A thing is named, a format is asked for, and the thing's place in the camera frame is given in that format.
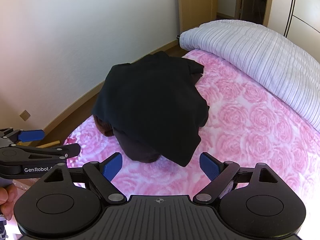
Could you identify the brown garment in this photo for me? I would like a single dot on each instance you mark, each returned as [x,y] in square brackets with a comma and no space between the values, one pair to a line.
[103,128]

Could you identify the striped lilac duvet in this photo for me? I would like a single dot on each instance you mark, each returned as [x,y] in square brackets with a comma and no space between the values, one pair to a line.
[262,55]

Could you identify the dark wooden door frame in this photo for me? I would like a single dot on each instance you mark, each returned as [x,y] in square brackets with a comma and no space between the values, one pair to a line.
[252,0]

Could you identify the person's left hand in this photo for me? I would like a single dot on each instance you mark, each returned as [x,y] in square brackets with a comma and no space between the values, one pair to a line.
[7,196]

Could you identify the white wardrobe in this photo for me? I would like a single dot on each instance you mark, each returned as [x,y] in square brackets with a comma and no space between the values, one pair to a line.
[300,0]

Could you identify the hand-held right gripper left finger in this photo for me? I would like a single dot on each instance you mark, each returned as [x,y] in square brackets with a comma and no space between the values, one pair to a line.
[113,166]

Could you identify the light wooden cabinet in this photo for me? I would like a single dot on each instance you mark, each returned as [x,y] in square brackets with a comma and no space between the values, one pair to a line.
[195,5]

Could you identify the pink rose blanket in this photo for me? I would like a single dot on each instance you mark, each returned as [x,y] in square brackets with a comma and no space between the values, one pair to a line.
[237,120]

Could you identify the black sweatshirt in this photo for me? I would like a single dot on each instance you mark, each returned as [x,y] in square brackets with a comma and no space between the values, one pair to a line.
[150,100]

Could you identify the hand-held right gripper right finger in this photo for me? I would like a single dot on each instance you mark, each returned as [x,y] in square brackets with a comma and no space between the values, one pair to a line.
[210,166]

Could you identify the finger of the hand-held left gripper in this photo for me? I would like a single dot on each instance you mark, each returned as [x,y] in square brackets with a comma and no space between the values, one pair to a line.
[68,151]
[32,135]

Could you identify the beige wall socket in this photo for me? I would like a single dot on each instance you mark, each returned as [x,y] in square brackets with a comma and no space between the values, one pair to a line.
[25,115]

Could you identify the pink cloth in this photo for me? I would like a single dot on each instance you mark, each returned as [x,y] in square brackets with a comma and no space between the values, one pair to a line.
[23,187]

